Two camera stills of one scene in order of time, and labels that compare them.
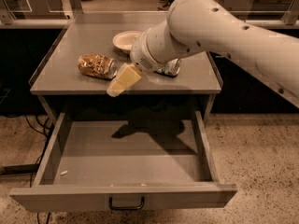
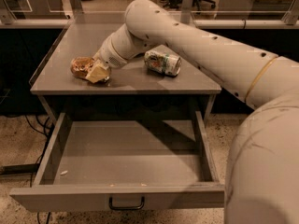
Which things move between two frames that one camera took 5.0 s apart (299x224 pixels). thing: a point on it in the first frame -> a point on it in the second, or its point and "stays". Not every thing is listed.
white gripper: x=139 y=56 -> x=105 y=55
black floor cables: x=47 y=133 stays
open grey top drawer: x=125 y=165 stays
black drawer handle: x=125 y=208 stays
